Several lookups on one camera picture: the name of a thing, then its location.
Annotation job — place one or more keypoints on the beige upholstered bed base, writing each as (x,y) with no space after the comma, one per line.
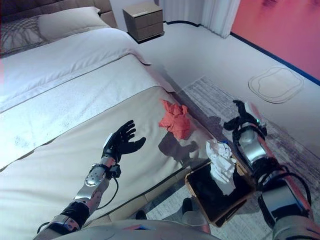
(140,197)

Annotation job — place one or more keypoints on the brown tufted headboard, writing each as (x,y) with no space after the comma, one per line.
(62,6)

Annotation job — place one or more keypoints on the cream outlined floor mat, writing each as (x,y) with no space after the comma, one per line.
(275,85)

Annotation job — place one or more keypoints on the grey robot torso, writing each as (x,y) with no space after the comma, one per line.
(135,231)

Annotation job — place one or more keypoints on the brown wooden nightstand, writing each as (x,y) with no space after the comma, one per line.
(145,22)

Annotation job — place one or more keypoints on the cream pillow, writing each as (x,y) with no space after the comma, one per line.
(72,22)

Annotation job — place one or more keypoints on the white curtain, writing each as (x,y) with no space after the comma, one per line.
(200,15)

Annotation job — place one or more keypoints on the brown basket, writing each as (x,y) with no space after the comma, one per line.
(207,197)

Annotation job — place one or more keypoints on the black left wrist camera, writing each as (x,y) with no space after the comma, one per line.
(115,171)

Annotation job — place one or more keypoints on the red cloth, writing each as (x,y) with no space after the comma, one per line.
(175,120)

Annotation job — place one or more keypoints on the patterned cushion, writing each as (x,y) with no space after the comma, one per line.
(20,35)

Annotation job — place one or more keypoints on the grey striped rug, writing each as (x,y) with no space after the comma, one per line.
(287,155)

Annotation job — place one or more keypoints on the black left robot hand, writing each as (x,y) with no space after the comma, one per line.
(120,146)

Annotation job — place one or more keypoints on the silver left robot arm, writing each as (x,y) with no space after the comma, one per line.
(92,185)

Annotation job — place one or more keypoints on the white cloth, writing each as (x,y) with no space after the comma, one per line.
(222,162)

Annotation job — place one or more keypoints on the white duvet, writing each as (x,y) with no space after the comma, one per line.
(70,82)

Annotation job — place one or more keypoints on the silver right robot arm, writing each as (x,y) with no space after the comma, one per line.
(257,152)

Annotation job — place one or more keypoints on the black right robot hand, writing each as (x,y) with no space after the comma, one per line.
(250,117)

